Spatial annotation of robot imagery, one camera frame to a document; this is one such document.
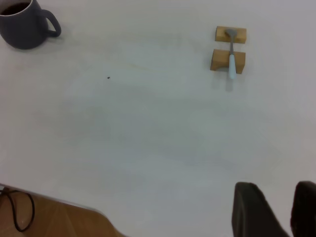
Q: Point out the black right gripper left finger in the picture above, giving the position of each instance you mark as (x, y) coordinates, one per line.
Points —
(251, 212)

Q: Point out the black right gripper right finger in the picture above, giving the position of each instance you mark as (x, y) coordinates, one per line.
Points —
(306, 209)

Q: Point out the dark grey ceramic mug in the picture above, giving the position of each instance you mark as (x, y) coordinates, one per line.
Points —
(24, 32)

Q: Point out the arched wooden block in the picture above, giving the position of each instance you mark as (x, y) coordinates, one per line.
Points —
(219, 59)

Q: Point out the rectangular wooden block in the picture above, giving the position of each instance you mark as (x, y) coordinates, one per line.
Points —
(221, 34)

